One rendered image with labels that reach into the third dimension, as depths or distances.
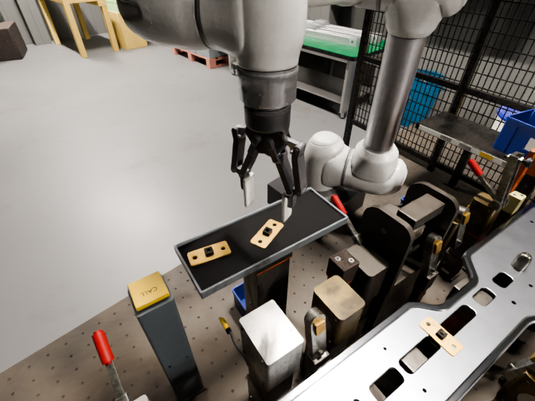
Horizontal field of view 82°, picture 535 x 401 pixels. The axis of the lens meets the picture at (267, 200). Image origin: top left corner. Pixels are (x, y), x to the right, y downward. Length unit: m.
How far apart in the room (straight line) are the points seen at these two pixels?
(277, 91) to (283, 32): 0.08
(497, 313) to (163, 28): 0.88
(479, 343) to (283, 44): 0.71
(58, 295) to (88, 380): 1.27
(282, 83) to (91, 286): 2.01
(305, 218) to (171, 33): 0.45
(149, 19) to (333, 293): 0.59
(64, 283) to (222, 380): 1.58
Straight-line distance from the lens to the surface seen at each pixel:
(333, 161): 1.20
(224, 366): 1.03
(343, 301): 0.69
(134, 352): 1.12
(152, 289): 0.63
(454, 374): 0.79
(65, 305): 2.28
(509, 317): 0.93
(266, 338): 0.60
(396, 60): 1.00
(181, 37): 0.50
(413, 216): 0.75
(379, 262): 0.78
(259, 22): 0.43
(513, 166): 1.07
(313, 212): 0.74
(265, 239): 0.67
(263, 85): 0.46
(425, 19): 0.95
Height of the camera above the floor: 1.65
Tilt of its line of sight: 40 degrees down
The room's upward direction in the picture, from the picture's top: straight up
